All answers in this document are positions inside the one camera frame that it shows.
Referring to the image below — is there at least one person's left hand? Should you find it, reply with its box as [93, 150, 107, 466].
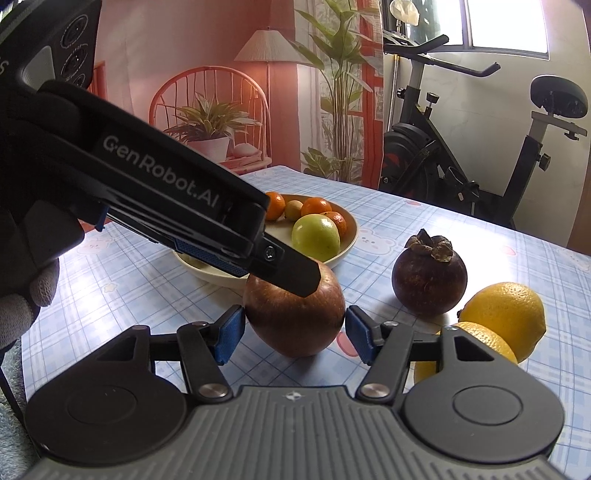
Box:
[0, 198, 86, 352]

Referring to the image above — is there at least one wooden cabinet panel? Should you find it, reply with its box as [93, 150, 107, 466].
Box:
[568, 222, 591, 257]

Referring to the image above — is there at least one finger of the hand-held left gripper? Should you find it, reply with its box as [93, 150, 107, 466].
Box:
[174, 237, 252, 278]
[252, 233, 321, 298]

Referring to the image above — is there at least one blue plaid tablecloth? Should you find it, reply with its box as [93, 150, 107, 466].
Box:
[21, 166, 591, 476]

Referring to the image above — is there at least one small orange tangerine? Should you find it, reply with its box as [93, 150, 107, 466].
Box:
[301, 197, 334, 218]
[265, 191, 287, 222]
[323, 211, 348, 239]

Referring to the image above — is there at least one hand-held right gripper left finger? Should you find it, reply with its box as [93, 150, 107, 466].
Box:
[95, 305, 245, 401]

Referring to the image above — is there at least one printed wall poster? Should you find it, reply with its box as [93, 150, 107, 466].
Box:
[90, 0, 385, 186]

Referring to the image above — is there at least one small green apple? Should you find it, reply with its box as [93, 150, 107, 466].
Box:
[291, 215, 342, 263]

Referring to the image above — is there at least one black exercise bike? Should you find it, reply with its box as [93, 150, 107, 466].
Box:
[379, 30, 590, 232]

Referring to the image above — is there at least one white bag on pole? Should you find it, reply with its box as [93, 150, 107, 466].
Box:
[389, 0, 420, 27]

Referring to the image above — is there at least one yellow lemon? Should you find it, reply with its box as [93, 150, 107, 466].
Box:
[458, 282, 547, 363]
[413, 322, 518, 384]

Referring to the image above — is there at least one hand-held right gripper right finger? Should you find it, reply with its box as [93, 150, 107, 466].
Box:
[345, 305, 517, 401]

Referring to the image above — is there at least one window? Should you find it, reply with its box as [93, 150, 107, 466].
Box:
[464, 0, 551, 61]

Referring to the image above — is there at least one red apple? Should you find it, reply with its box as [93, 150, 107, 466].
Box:
[243, 261, 347, 359]

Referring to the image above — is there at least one dark purple mangosteen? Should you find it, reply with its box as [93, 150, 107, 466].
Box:
[392, 229, 468, 317]

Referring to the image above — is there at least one cream round plate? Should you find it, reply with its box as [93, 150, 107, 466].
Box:
[172, 194, 360, 289]

